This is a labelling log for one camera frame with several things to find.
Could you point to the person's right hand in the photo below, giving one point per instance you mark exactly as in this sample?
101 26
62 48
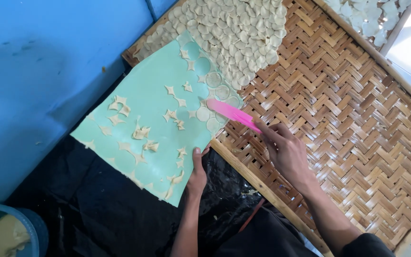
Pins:
289 157

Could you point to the person's left hand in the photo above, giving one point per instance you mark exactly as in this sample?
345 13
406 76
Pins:
196 178

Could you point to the pink plastic scraper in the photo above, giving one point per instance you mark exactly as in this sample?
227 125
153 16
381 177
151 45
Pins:
228 111

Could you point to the mint green plastic sheet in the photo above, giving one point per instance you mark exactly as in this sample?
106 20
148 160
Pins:
148 89

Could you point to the woven bamboo drying tray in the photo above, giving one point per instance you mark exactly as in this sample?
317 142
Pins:
400 26
334 125

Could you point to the scattered star-shaped dough scraps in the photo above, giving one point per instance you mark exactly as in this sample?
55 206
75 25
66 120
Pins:
140 132

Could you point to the person's black trousers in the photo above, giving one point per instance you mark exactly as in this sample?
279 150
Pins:
269 235

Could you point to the black plastic sheet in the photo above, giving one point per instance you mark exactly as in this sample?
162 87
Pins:
102 200

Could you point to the flat cut dough rounds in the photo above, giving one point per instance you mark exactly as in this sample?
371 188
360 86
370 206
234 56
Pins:
213 79

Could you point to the person's black sleeve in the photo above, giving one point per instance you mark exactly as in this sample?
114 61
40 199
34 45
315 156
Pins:
368 246

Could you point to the heap of overlapping dough discs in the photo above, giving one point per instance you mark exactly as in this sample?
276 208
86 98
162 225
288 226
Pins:
234 28

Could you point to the pile of white dried crackers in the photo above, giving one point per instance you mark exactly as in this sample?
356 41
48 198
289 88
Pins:
366 18

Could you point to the blue plastic basin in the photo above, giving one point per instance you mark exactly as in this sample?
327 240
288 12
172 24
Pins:
37 228

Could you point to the beige dough lump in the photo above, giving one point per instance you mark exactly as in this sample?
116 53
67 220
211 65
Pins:
2 239

